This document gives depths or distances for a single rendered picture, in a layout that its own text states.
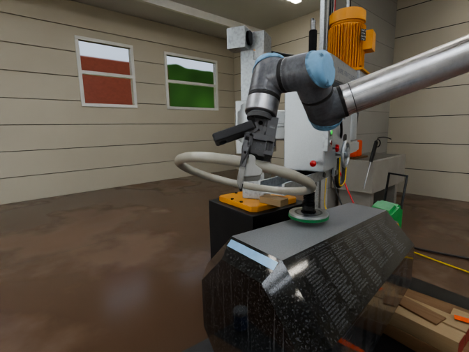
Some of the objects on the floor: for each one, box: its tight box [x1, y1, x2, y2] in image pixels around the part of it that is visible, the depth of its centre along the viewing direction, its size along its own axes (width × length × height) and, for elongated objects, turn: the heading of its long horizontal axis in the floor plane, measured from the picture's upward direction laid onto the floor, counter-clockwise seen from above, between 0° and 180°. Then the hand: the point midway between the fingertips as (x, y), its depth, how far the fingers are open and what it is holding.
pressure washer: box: [371, 173, 408, 228], centre depth 283 cm, size 35×35×87 cm
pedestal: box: [209, 198, 303, 259], centre depth 244 cm, size 66×66×74 cm
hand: (238, 184), depth 75 cm, fingers closed on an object, 5 cm apart
